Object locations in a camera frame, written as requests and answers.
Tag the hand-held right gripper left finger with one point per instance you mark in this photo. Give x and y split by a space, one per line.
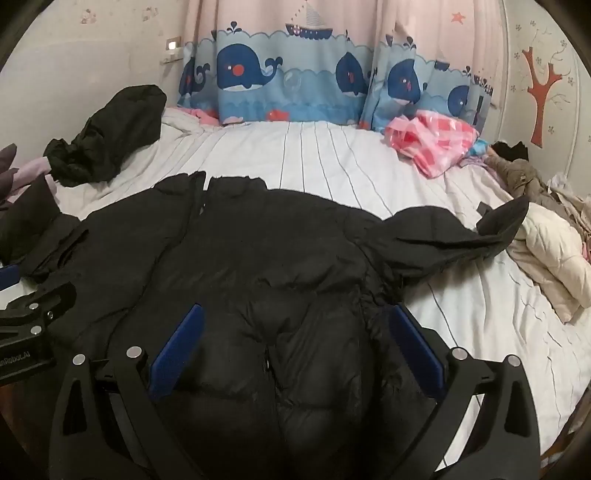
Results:
178 350

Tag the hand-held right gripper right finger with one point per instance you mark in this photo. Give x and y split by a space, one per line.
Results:
415 350

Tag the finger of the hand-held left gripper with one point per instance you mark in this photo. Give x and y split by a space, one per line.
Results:
7 278
27 316

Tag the black puffer jacket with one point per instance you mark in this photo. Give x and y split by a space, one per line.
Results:
286 258

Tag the pale clothes pile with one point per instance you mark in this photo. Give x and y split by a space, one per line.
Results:
572 203

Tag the purple two-tone jacket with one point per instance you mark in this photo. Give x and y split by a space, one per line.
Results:
21 173

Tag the beige puffer jacket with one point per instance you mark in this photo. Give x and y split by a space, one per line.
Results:
551 258

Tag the thin black jacket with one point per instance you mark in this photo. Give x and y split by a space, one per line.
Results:
111 134

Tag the olive brown coat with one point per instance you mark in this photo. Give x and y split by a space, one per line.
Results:
521 177

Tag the pink checked cloth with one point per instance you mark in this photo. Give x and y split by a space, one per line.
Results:
429 141

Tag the striped white bedsheet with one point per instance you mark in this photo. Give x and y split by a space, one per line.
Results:
332 157

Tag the small black cloth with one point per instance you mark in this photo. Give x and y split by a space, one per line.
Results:
508 150

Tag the pink blanket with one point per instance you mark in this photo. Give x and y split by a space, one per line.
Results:
196 114

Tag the whale print curtain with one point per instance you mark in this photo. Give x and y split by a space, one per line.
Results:
295 78

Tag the wall switch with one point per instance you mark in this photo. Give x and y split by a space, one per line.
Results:
173 44

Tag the tree wall sticker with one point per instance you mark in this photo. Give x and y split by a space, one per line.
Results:
541 92

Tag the star wall sticker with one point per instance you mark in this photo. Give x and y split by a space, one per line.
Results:
458 17

